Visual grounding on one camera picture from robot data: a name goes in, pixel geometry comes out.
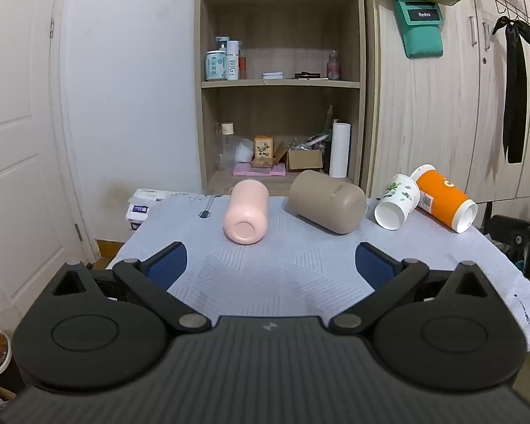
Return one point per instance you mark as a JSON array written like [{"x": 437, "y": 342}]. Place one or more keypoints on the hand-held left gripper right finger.
[{"x": 374, "y": 265}]

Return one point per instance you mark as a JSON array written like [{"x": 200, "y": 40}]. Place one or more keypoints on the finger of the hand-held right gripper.
[{"x": 508, "y": 229}]

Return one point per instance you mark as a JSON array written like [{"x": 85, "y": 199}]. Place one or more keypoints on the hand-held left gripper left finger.
[{"x": 170, "y": 265}]

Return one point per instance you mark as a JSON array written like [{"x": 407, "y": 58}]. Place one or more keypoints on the pink cup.
[{"x": 247, "y": 207}]

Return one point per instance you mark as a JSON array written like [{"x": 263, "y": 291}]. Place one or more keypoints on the orange paper cup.
[{"x": 446, "y": 198}]

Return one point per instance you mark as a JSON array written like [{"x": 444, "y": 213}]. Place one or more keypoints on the white floral paper cup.
[{"x": 399, "y": 198}]

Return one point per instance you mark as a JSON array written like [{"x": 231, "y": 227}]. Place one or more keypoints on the tan cup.
[{"x": 327, "y": 201}]

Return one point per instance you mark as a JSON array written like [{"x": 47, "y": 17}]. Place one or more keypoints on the white plastic cup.
[{"x": 244, "y": 150}]

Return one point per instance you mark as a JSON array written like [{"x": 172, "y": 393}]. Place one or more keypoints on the white tissue pack blue label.
[{"x": 138, "y": 213}]

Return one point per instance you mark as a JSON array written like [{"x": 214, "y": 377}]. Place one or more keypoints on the light blue patterned tablecloth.
[{"x": 265, "y": 269}]

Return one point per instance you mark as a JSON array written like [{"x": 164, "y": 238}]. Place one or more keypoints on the white paper roll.
[{"x": 339, "y": 150}]

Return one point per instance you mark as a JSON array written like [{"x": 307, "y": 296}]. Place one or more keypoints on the pink flat box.
[{"x": 247, "y": 170}]

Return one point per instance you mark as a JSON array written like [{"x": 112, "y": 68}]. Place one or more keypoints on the small cardboard box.
[{"x": 304, "y": 161}]

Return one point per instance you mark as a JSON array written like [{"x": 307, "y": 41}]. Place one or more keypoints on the clear glass bottle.
[{"x": 227, "y": 145}]

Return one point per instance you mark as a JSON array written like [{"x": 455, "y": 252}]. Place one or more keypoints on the black ribbon bow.
[{"x": 515, "y": 88}]

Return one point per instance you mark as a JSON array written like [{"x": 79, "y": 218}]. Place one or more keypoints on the light wooden wardrobe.
[{"x": 424, "y": 110}]

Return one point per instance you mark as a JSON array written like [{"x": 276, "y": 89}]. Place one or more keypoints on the small wooden printed box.
[{"x": 263, "y": 150}]

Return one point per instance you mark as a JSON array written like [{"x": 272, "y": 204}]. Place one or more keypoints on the white door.
[{"x": 17, "y": 141}]

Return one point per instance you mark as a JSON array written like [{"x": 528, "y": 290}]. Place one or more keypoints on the black flat case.
[{"x": 307, "y": 76}]

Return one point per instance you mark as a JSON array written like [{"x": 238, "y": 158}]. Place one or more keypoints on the pink glass jar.
[{"x": 333, "y": 67}]

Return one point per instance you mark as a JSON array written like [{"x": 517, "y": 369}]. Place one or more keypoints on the wooden shelf unit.
[{"x": 282, "y": 84}]

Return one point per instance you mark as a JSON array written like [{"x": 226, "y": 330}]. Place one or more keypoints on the teal pouch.
[{"x": 419, "y": 37}]

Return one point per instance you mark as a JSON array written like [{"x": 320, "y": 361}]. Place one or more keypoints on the white tall bottle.
[{"x": 232, "y": 62}]

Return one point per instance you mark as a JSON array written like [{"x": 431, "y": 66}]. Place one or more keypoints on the red slim bottle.
[{"x": 242, "y": 64}]

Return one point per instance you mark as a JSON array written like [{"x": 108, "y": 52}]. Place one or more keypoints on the white flat tin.
[{"x": 273, "y": 76}]

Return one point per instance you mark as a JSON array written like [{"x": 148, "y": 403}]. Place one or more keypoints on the light blue pump bottle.
[{"x": 221, "y": 43}]

